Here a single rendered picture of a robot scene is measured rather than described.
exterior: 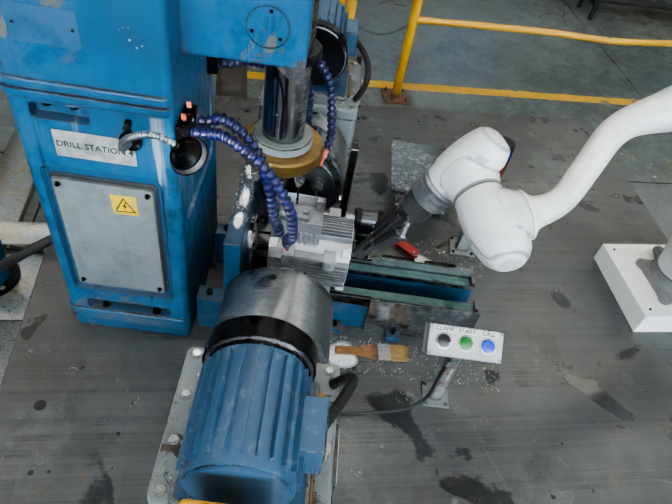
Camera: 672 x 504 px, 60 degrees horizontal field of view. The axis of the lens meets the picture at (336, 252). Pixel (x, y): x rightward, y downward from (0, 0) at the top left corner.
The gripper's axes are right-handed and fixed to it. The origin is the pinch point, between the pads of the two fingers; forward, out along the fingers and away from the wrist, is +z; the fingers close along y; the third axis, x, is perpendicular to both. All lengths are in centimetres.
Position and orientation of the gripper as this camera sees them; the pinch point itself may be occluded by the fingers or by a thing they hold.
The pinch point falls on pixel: (365, 247)
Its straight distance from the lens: 139.3
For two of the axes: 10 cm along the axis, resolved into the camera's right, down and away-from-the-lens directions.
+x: 7.9, 4.6, 4.1
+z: -6.1, 5.2, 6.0
